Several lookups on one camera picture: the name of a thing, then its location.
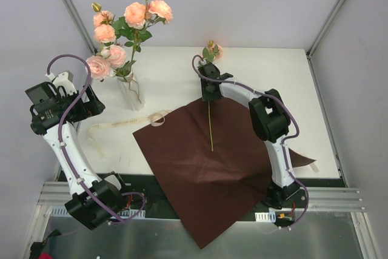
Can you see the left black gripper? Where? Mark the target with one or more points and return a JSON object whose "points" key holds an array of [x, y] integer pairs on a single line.
{"points": [[91, 104]]}

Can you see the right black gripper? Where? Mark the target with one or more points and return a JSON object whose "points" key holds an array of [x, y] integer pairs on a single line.
{"points": [[207, 70]]}

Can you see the pink rose stem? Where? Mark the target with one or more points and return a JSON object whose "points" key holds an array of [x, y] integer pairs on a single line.
{"points": [[210, 53], [110, 60], [134, 27]]}

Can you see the white ribbed ceramic vase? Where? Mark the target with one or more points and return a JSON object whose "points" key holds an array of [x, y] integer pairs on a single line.
{"points": [[131, 91]]}

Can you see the cream printed ribbon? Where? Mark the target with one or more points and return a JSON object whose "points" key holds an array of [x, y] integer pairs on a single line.
{"points": [[156, 119]]}

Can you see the red wrapping paper sheet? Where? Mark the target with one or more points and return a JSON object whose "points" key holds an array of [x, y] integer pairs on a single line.
{"points": [[209, 191]]}

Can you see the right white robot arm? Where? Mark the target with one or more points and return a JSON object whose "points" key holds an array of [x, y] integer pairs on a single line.
{"points": [[270, 120]]}

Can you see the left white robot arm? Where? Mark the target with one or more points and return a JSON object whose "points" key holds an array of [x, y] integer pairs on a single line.
{"points": [[94, 200]]}

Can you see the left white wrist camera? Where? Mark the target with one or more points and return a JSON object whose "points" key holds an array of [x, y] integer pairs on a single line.
{"points": [[63, 80]]}

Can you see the left aluminium frame post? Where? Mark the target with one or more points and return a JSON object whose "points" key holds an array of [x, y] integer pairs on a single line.
{"points": [[79, 24]]}

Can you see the aluminium frame post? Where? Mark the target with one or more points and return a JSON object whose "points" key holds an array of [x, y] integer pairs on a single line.
{"points": [[79, 24], [334, 12]]}

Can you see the right aluminium frame post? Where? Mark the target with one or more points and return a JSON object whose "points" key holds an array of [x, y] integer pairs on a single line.
{"points": [[334, 12]]}

